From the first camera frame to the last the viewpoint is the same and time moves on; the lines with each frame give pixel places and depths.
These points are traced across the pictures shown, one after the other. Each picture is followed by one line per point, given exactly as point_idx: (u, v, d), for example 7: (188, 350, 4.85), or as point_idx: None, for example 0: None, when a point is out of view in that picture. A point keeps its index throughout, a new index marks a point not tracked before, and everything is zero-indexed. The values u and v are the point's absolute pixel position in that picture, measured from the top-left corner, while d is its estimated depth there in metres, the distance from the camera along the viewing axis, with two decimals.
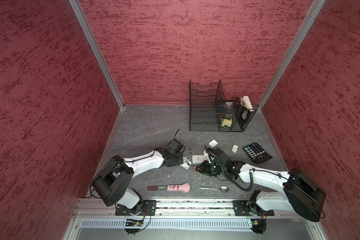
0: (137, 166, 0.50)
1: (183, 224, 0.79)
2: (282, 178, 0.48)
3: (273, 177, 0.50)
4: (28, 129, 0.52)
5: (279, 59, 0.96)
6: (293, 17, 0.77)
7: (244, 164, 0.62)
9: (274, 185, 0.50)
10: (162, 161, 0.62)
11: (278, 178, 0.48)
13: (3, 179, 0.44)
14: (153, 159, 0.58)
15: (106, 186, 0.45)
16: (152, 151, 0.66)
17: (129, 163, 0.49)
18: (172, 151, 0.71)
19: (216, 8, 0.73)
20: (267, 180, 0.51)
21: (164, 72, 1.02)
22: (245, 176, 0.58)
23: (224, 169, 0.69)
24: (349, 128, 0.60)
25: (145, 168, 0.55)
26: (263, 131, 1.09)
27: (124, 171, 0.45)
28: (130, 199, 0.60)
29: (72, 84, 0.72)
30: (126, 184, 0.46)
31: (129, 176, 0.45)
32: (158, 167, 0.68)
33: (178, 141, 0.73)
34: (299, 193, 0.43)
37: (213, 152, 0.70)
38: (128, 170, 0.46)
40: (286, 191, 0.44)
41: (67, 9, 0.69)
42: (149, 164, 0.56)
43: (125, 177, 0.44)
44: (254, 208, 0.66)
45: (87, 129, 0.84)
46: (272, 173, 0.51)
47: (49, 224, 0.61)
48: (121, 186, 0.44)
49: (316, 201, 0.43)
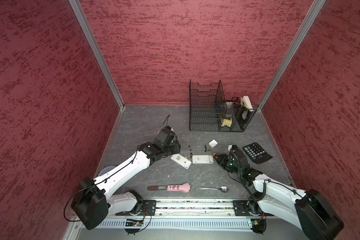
0: (112, 183, 0.44)
1: (183, 224, 0.79)
2: (296, 194, 0.47)
3: (286, 192, 0.50)
4: (29, 129, 0.52)
5: (279, 59, 0.96)
6: (293, 17, 0.77)
7: (261, 174, 0.63)
9: (287, 200, 0.49)
10: (149, 161, 0.55)
11: (292, 194, 0.48)
13: (3, 179, 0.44)
14: (135, 165, 0.51)
15: (83, 210, 0.42)
16: (131, 157, 0.53)
17: (101, 183, 0.43)
18: (162, 143, 0.61)
19: (216, 8, 0.73)
20: (280, 193, 0.51)
21: (164, 72, 1.02)
22: (258, 184, 0.59)
23: (240, 173, 0.68)
24: (349, 128, 0.60)
25: (127, 176, 0.49)
26: (263, 131, 1.09)
27: (94, 196, 0.40)
28: (125, 204, 0.59)
29: (72, 84, 0.72)
30: (103, 206, 0.42)
31: (102, 201, 0.40)
32: (146, 166, 0.55)
33: (167, 131, 0.62)
34: (308, 212, 0.42)
37: (235, 154, 0.69)
38: (99, 195, 0.40)
40: (297, 208, 0.44)
41: (67, 9, 0.69)
42: (129, 173, 0.49)
43: (96, 203, 0.39)
44: (253, 206, 0.66)
45: (87, 129, 0.84)
46: (287, 188, 0.51)
47: (49, 224, 0.61)
48: (96, 211, 0.40)
49: (328, 228, 0.41)
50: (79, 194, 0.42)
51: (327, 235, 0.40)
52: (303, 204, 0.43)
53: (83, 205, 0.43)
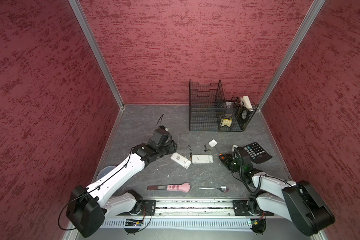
0: (105, 190, 0.43)
1: (183, 224, 0.79)
2: (287, 184, 0.50)
3: (279, 182, 0.52)
4: (28, 129, 0.52)
5: (279, 59, 0.96)
6: (293, 16, 0.77)
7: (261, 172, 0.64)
9: (278, 190, 0.51)
10: (144, 164, 0.54)
11: (283, 184, 0.50)
13: (3, 179, 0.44)
14: (129, 169, 0.49)
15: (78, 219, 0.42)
16: (125, 160, 0.52)
17: (94, 190, 0.42)
18: (157, 144, 0.60)
19: (216, 8, 0.73)
20: (274, 185, 0.53)
21: (164, 71, 1.02)
22: (256, 180, 0.62)
23: (242, 171, 0.73)
24: (349, 128, 0.60)
25: (123, 180, 0.48)
26: (263, 131, 1.09)
27: (87, 205, 0.39)
28: (124, 206, 0.58)
29: (72, 84, 0.72)
30: (99, 213, 0.42)
31: (96, 209, 0.39)
32: (142, 169, 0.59)
33: (161, 132, 0.61)
34: (295, 199, 0.44)
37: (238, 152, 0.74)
38: (93, 203, 0.40)
40: (284, 193, 0.46)
41: (67, 9, 0.69)
42: (124, 177, 0.48)
43: (89, 212, 0.38)
44: (252, 203, 0.67)
45: (87, 129, 0.84)
46: (280, 180, 0.53)
47: (49, 224, 0.61)
48: (91, 219, 0.40)
49: (315, 218, 0.41)
50: (73, 203, 0.41)
51: (313, 224, 0.41)
52: (291, 190, 0.45)
53: (78, 214, 0.42)
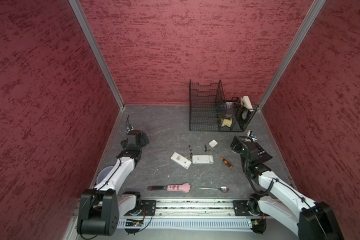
0: (114, 182, 0.47)
1: (183, 224, 0.79)
2: (304, 202, 0.45)
3: (293, 197, 0.47)
4: (29, 129, 0.52)
5: (279, 59, 0.96)
6: (293, 17, 0.77)
7: (270, 171, 0.59)
9: (292, 205, 0.47)
10: (134, 163, 0.61)
11: (299, 200, 0.46)
13: (3, 179, 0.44)
14: (123, 166, 0.55)
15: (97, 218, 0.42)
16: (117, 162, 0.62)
17: (103, 186, 0.45)
18: (135, 144, 0.67)
19: (216, 8, 0.73)
20: (286, 197, 0.49)
21: (164, 72, 1.02)
22: (264, 180, 0.57)
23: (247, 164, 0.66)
24: (349, 128, 0.60)
25: (123, 178, 0.53)
26: (263, 131, 1.09)
27: (105, 195, 0.42)
28: (127, 204, 0.59)
29: (72, 84, 0.72)
30: (116, 203, 0.44)
31: (114, 196, 0.42)
32: (134, 166, 0.61)
33: (133, 132, 0.69)
34: (312, 224, 0.40)
37: (246, 144, 0.66)
38: (110, 192, 0.43)
40: (302, 216, 0.42)
41: (67, 9, 0.69)
42: (122, 174, 0.52)
43: (109, 201, 0.41)
44: (252, 203, 0.67)
45: (87, 129, 0.84)
46: (295, 193, 0.48)
47: (49, 224, 0.61)
48: (112, 208, 0.42)
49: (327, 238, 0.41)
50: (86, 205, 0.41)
51: None
52: (309, 214, 0.41)
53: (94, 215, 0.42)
